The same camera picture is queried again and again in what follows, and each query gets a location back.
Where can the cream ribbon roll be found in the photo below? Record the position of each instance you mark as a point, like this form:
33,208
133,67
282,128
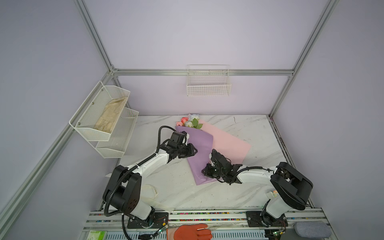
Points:
149,196

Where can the grey cloth pad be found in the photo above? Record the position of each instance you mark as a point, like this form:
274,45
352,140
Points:
312,230

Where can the white mesh shelf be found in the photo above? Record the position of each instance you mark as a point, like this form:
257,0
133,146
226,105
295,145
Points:
116,146
96,119

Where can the green white packet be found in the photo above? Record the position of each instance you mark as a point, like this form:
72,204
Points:
97,235

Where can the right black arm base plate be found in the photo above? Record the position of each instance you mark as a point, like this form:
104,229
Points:
261,219

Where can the upper white mesh shelf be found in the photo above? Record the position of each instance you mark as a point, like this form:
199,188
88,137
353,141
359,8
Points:
96,119

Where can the colourful tissue pack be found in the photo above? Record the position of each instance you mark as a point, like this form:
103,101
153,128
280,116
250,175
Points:
274,193

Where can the orange rubber glove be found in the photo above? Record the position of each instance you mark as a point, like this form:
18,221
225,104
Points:
190,232

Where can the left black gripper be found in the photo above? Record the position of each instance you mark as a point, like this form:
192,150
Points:
191,153

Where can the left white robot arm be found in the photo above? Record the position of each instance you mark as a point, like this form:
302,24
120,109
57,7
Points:
122,195

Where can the deep pink fake rose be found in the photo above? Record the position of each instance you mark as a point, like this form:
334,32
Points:
184,120

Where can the lower white mesh shelf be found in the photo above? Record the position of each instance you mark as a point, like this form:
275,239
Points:
116,146

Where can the beige cloth in shelf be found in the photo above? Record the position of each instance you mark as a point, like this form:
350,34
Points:
110,115

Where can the white wire wall basket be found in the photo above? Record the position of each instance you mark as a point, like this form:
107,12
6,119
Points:
208,80

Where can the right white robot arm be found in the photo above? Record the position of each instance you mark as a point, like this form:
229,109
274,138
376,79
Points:
293,188

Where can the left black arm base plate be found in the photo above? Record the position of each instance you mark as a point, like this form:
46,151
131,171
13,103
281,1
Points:
154,221

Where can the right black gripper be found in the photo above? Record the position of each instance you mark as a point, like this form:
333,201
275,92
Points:
207,173

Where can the white fake rose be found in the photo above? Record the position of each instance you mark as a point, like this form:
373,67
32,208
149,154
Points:
194,118

